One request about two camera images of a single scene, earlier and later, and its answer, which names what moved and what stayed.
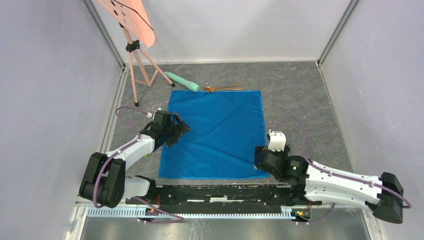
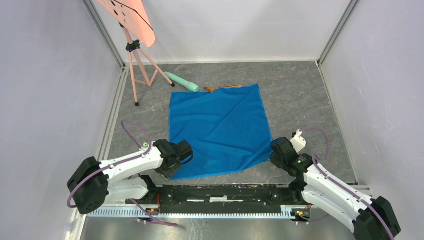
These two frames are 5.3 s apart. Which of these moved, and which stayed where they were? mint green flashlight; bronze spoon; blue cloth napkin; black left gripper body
Moved: black left gripper body
Stayed: bronze spoon; blue cloth napkin; mint green flashlight
